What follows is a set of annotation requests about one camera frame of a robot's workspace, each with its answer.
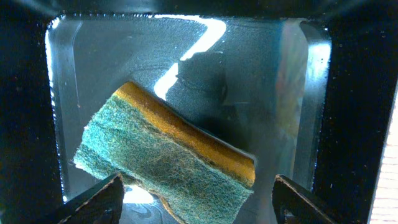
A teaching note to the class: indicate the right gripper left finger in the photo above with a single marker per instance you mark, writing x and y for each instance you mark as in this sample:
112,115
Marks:
103,203

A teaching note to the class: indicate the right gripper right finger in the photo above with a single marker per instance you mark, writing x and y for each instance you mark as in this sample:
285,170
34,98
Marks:
293,203

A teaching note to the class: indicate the green yellow scrub sponge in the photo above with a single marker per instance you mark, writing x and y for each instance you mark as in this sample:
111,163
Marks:
198,178

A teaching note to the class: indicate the black plastic tray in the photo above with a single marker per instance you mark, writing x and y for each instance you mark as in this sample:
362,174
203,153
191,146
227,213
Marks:
306,89

